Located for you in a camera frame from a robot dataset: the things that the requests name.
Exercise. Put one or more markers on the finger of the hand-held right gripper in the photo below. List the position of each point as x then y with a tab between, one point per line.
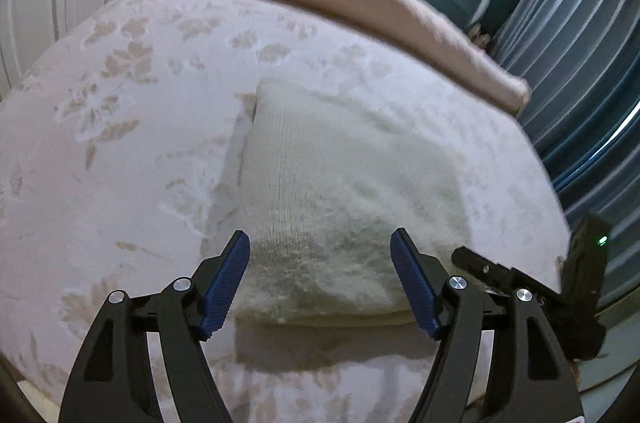
480	265

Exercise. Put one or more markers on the cream fuzzy knit sweater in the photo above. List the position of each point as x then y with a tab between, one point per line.
340	183

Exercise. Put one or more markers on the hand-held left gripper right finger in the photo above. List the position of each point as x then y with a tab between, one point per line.
412	278

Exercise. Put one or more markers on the grey blue curtain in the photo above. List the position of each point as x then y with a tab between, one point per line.
575	78

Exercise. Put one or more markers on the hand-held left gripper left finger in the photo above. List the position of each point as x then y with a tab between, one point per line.
227	283

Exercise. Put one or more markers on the butterfly print bed cover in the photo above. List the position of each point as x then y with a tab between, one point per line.
125	128

